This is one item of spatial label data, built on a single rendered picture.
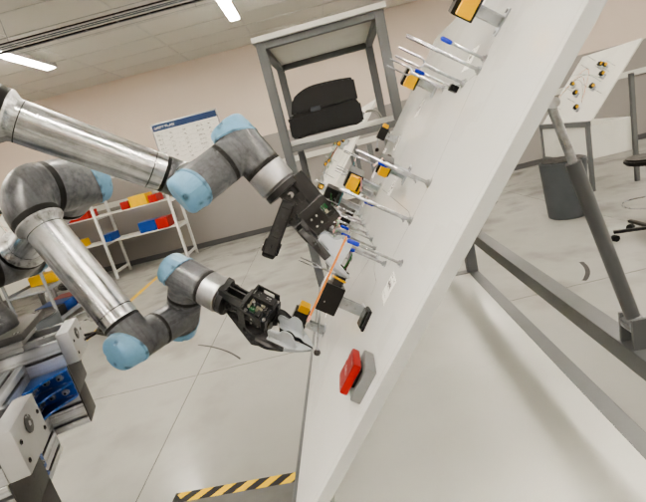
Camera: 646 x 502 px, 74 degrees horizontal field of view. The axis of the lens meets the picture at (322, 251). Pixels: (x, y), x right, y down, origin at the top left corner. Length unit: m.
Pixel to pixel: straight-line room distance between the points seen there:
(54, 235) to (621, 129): 6.25
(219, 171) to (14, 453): 0.57
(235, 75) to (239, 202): 2.27
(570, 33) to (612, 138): 5.96
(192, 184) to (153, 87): 7.98
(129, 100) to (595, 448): 8.54
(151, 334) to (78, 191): 0.36
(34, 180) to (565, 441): 1.15
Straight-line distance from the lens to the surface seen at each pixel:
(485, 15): 0.89
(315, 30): 1.77
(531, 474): 0.92
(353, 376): 0.63
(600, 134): 6.43
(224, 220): 8.50
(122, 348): 0.90
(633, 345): 0.87
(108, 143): 0.88
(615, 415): 1.05
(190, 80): 8.55
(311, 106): 1.81
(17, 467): 0.94
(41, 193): 1.03
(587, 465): 0.95
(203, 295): 0.90
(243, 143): 0.80
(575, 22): 0.57
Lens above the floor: 1.44
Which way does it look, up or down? 14 degrees down
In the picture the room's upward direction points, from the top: 14 degrees counter-clockwise
